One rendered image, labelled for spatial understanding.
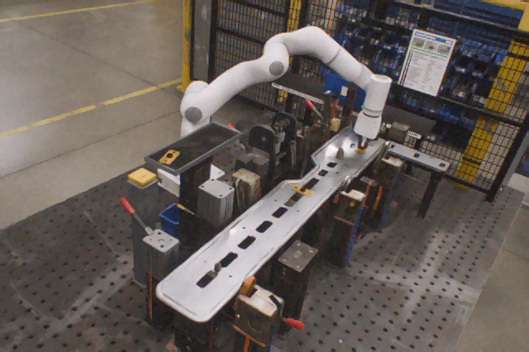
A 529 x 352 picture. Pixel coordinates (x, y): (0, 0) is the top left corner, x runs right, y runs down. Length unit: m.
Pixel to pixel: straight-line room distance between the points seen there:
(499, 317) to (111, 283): 2.24
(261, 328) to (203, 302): 0.17
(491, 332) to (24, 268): 2.40
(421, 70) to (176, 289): 1.70
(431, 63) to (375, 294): 1.21
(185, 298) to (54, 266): 0.70
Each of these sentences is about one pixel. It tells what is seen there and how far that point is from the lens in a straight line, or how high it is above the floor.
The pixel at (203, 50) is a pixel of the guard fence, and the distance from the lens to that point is 4.66.
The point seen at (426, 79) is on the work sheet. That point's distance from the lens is 2.48.
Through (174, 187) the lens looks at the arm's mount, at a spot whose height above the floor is 0.74.
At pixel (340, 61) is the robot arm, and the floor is 1.41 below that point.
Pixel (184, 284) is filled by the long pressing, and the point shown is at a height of 1.00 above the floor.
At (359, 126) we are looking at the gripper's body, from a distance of 2.02.
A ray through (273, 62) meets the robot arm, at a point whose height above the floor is 1.40.
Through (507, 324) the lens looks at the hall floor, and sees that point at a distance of 3.08.
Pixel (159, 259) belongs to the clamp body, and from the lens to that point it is 1.35.
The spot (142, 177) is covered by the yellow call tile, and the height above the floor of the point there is 1.16.
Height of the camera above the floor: 1.96
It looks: 34 degrees down
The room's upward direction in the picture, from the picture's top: 8 degrees clockwise
